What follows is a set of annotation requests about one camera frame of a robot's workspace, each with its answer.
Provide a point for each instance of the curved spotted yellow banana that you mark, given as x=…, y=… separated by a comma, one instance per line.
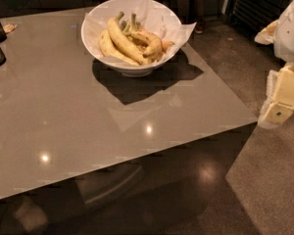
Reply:
x=152, y=41

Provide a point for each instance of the small crumpled wrapper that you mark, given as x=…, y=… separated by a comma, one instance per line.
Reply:
x=9, y=27

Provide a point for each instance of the long yellow banana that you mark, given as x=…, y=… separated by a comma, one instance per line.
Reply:
x=123, y=43

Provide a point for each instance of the dark radiator grille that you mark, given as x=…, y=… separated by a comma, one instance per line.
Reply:
x=249, y=17

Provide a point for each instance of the left yellow banana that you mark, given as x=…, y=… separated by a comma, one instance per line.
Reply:
x=109, y=49

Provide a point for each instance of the white ceramic bowl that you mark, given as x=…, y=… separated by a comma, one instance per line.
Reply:
x=134, y=70

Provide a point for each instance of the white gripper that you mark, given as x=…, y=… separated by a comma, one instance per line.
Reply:
x=290, y=38

